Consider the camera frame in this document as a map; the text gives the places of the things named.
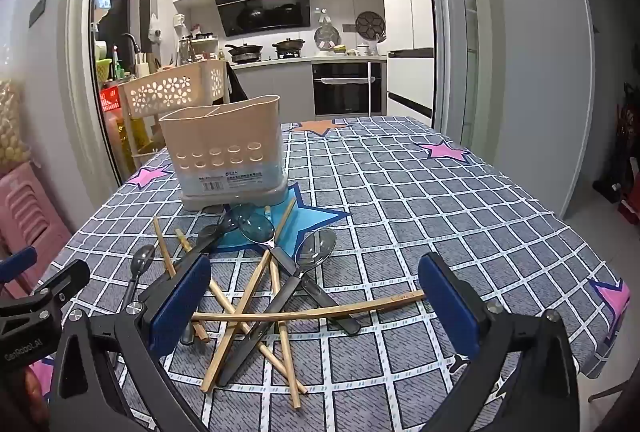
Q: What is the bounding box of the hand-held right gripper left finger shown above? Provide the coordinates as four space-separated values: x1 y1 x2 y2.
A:
47 253 212 432

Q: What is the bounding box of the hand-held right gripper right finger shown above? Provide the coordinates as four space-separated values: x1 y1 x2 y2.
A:
415 253 583 432

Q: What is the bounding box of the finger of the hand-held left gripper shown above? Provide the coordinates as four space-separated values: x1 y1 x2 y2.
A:
0 259 91 320
0 246 39 283

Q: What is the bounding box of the small grey metal spoon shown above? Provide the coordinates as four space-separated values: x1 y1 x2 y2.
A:
120 244 157 313

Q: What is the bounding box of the long curved bamboo chopstick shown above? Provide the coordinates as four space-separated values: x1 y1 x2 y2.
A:
191 291 427 323

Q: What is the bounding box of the beige plastic utensil holder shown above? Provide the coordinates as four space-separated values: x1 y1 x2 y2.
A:
158 94 291 211

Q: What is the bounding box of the pink plastic stool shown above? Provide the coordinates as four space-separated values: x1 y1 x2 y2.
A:
0 162 71 273

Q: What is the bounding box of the grey checked star tablecloth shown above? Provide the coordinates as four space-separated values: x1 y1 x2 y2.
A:
37 116 631 432

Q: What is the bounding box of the bag of pale round balls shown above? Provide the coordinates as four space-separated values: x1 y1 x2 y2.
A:
0 79 31 173

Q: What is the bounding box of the yellow oil bottle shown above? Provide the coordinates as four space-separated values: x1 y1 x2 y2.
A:
115 114 151 153

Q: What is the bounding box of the red plastic basket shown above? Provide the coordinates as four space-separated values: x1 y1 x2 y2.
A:
100 84 123 113

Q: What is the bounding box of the beige flower cutout cart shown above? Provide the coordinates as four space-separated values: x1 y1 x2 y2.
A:
117 60 231 163

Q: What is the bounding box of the black hanging garment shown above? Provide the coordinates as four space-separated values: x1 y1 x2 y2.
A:
225 60 251 105

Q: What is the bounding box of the grey kitchen base cabinet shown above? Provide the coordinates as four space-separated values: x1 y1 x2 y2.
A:
232 56 316 125

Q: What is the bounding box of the black built-in oven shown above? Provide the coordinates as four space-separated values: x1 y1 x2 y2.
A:
312 62 383 117

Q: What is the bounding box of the black kitchen faucet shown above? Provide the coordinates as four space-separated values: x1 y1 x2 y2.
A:
120 33 143 62

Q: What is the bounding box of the glass jar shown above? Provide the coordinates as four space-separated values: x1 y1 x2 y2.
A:
177 36 198 65

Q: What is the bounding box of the black wok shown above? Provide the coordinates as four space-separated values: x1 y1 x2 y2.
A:
225 42 264 62

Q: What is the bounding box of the dark lidded cooking pot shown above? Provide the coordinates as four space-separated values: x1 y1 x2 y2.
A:
271 38 306 57

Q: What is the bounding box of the dark round hanging tray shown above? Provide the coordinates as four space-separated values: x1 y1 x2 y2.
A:
355 10 387 42

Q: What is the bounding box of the round metal steamer plate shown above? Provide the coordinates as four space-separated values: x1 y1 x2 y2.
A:
314 24 341 55

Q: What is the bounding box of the black range hood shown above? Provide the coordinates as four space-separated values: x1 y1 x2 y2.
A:
212 0 312 37

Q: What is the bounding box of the white refrigerator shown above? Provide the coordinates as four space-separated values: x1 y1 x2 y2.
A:
370 0 436 123

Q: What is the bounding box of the white sliding door frame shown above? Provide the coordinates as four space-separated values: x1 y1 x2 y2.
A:
65 0 131 187

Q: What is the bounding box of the dark wall switch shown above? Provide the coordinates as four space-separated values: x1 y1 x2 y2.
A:
29 0 48 30

